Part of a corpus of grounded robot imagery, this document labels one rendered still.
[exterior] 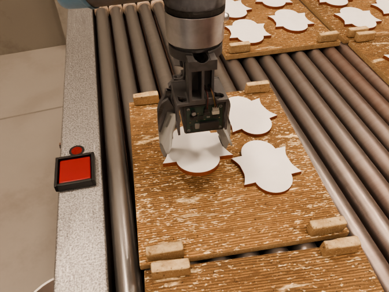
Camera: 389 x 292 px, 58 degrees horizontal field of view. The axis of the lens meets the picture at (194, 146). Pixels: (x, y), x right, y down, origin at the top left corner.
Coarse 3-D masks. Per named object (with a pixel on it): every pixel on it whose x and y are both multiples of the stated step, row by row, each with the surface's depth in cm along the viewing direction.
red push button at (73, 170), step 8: (64, 160) 71; (72, 160) 71; (80, 160) 71; (88, 160) 71; (64, 168) 69; (72, 168) 69; (80, 168) 69; (88, 168) 69; (64, 176) 68; (72, 176) 68; (80, 176) 68; (88, 176) 68
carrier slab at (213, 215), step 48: (240, 96) 84; (144, 144) 73; (240, 144) 73; (288, 144) 73; (144, 192) 64; (192, 192) 64; (240, 192) 64; (288, 192) 64; (144, 240) 58; (192, 240) 58; (240, 240) 58; (288, 240) 58
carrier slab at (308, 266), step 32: (256, 256) 56; (288, 256) 56; (320, 256) 56; (352, 256) 56; (160, 288) 52; (192, 288) 52; (224, 288) 52; (256, 288) 52; (288, 288) 52; (320, 288) 52; (352, 288) 52
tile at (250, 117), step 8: (232, 104) 81; (240, 104) 81; (248, 104) 81; (256, 104) 81; (232, 112) 79; (240, 112) 79; (248, 112) 79; (256, 112) 79; (264, 112) 79; (232, 120) 77; (240, 120) 77; (248, 120) 77; (256, 120) 77; (264, 120) 77; (232, 128) 75; (240, 128) 75; (248, 128) 75; (256, 128) 75; (264, 128) 75; (256, 136) 74
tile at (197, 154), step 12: (180, 132) 64; (204, 132) 64; (216, 132) 64; (180, 144) 61; (192, 144) 61; (204, 144) 61; (216, 144) 61; (168, 156) 59; (180, 156) 59; (192, 156) 59; (204, 156) 58; (216, 156) 58; (228, 156) 59; (180, 168) 57; (192, 168) 56; (204, 168) 56; (216, 168) 57
